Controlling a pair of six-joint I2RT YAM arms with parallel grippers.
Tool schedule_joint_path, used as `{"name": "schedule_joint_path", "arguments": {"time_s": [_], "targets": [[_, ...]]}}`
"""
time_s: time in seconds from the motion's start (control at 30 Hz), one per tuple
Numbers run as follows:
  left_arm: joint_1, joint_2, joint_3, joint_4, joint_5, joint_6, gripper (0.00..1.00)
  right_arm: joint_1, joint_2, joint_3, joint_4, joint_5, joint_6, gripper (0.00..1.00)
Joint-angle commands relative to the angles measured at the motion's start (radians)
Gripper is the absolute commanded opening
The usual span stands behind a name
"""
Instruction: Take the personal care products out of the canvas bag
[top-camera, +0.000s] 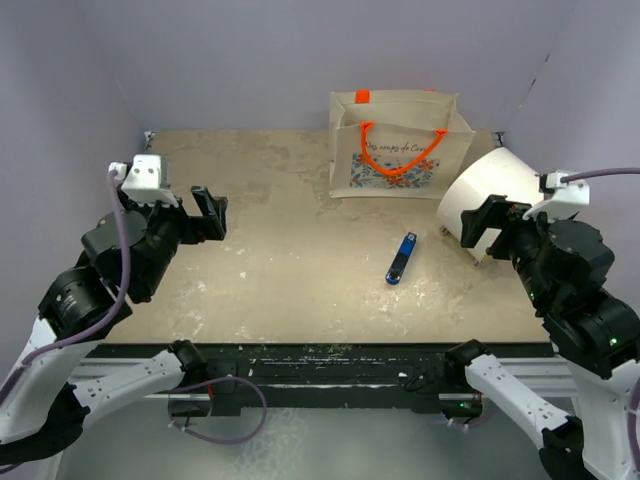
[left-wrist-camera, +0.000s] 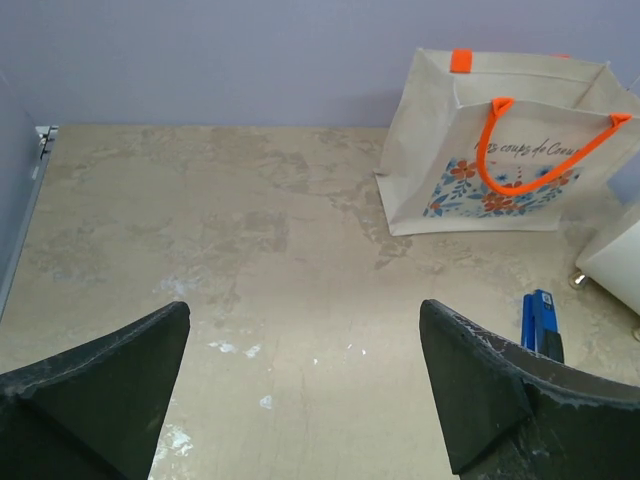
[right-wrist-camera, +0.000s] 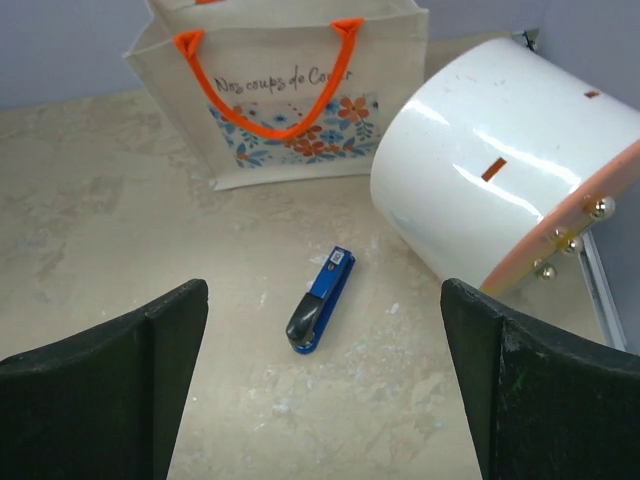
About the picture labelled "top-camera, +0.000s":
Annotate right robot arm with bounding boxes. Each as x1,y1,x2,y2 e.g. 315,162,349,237
444,195,639,479

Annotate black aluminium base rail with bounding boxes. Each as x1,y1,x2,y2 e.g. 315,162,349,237
71,342,577,416

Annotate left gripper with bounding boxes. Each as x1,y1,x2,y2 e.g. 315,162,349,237
119,182,227,295

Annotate white cylindrical container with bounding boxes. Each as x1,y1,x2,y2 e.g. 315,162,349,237
436,147,543,240

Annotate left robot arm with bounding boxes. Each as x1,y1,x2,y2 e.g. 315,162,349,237
1,186,228,473

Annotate canvas tote bag orange handles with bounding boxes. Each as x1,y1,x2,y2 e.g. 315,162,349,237
329,89,475,200

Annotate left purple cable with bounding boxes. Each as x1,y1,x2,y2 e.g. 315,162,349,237
0,169,133,401

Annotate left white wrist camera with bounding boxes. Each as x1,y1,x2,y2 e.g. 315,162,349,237
108,154,179,207

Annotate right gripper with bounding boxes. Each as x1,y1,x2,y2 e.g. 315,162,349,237
459,190,563,306

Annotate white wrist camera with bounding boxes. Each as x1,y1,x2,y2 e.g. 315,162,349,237
108,154,179,207
523,170,590,223

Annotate blue stapler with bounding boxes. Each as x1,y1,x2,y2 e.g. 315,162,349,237
385,232,417,285

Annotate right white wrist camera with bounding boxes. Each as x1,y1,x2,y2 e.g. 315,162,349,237
523,170,590,223

